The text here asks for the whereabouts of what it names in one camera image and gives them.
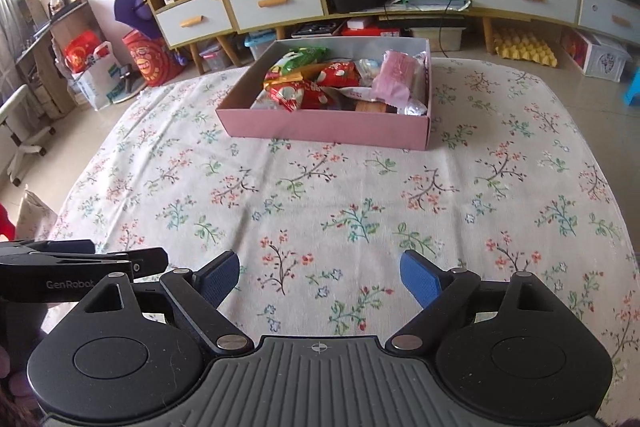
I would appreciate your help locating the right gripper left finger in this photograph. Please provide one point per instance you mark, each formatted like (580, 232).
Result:
(196, 296)

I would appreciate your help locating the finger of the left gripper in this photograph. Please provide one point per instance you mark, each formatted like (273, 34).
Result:
(81, 247)
(143, 262)

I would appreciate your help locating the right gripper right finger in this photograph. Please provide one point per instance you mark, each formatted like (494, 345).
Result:
(443, 296)

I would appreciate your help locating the pink wafer packet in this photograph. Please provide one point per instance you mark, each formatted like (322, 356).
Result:
(396, 76)

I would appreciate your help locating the red snack packet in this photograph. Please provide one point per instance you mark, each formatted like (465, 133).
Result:
(339, 75)

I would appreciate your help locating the white office chair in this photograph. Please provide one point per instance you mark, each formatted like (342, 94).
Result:
(25, 144)

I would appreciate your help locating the floral tablecloth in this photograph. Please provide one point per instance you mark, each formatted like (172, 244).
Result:
(506, 184)

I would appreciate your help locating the white chocolate roll packet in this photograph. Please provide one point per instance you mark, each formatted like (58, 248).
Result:
(411, 107)

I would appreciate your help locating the red paper bag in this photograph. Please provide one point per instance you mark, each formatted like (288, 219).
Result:
(157, 62)

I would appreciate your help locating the clear wrapped toast biscuit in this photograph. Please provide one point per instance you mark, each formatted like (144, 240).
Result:
(374, 107)

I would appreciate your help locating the pink cardboard box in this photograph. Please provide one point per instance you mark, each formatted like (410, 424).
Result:
(241, 120)

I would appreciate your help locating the small blue white candy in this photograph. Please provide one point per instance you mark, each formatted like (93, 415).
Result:
(367, 70)

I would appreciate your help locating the clear bin blue lid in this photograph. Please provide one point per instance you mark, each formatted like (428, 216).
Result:
(258, 41)

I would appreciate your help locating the green chip bag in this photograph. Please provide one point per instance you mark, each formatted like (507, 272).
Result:
(295, 59)

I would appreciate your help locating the yellow egg tray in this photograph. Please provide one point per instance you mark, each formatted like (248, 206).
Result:
(519, 45)

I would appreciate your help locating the red shoe box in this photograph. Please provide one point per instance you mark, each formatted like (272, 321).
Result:
(367, 27)

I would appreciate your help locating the white patterned box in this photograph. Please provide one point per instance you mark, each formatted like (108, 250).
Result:
(596, 56)

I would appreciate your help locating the clear bin with keyboard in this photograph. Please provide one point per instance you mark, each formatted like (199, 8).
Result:
(320, 29)

